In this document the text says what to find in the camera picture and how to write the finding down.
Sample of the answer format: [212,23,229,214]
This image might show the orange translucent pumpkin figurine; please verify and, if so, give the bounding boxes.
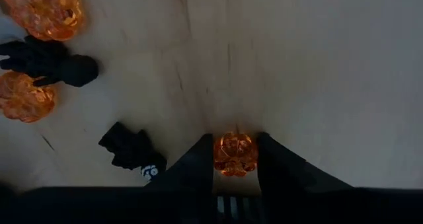
[0,71,58,124]
[0,0,85,42]
[213,131,259,178]

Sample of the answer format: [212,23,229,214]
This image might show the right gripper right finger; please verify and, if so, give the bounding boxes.
[256,131,354,224]

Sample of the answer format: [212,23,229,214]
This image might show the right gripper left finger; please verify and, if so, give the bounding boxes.
[145,133,215,224]

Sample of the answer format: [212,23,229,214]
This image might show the black skull-faced figurine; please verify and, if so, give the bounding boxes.
[0,34,100,88]
[98,121,168,182]

